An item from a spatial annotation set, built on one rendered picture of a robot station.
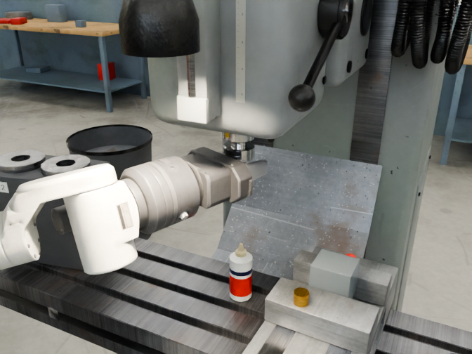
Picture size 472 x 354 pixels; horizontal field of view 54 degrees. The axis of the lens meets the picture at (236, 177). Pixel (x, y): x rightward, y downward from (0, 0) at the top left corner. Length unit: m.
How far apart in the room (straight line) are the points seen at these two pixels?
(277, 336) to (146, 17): 0.46
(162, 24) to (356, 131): 0.67
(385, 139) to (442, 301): 1.67
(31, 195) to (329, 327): 0.41
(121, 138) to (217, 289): 2.17
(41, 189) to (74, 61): 6.29
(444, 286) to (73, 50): 5.48
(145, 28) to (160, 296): 0.57
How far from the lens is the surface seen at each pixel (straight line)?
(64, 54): 6.91
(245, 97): 0.56
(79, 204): 0.55
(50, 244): 0.98
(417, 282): 2.68
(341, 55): 0.72
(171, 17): 0.42
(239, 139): 0.66
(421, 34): 0.78
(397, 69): 0.98
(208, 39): 0.54
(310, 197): 1.05
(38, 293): 0.96
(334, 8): 0.62
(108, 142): 2.98
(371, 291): 0.76
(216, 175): 0.62
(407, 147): 1.01
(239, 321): 0.82
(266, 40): 0.54
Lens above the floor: 1.51
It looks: 24 degrees down
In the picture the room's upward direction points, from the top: straight up
